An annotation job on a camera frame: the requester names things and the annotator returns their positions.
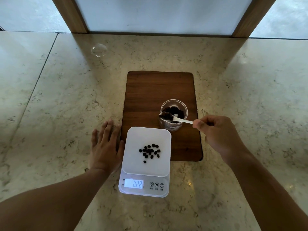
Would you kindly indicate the person's left hand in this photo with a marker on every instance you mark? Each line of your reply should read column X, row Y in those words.
column 104, row 153

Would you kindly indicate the person's right hand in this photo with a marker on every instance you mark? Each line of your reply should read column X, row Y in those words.
column 222, row 137

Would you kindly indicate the person's left middle finger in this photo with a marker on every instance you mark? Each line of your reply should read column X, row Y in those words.
column 108, row 129

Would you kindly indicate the person's left thumb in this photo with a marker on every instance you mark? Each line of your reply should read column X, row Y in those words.
column 121, row 147

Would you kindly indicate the person's right thumb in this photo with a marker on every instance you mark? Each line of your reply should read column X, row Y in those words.
column 199, row 126

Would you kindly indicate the person's left little finger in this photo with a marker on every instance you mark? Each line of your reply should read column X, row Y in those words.
column 94, row 138

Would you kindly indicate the white plastic spoon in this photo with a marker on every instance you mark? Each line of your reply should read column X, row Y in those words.
column 181, row 120

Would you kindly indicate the person's left forearm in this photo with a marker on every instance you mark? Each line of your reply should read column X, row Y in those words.
column 48, row 202

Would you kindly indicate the person's right forearm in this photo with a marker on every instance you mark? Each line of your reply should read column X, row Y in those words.
column 267, row 194

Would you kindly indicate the coffee beans in cup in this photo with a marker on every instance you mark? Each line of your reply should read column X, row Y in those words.
column 179, row 112

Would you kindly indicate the pile of coffee beans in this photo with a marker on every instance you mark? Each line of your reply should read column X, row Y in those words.
column 149, row 151

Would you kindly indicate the white digital kitchen scale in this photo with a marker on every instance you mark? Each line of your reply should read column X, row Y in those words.
column 145, row 165

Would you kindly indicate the clear plastic cup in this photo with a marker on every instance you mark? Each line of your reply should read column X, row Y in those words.
column 168, row 126

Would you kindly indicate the coffee beans in spoon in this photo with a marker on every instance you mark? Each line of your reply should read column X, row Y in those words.
column 166, row 115

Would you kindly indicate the dark wooden cutting board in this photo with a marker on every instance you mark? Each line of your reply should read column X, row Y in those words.
column 146, row 98

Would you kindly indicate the clear round glass dome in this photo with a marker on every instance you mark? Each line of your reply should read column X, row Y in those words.
column 99, row 50

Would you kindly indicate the white frosted panel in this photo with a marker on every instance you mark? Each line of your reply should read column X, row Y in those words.
column 163, row 14

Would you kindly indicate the wooden frame post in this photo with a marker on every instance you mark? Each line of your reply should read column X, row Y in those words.
column 255, row 16
column 69, row 14

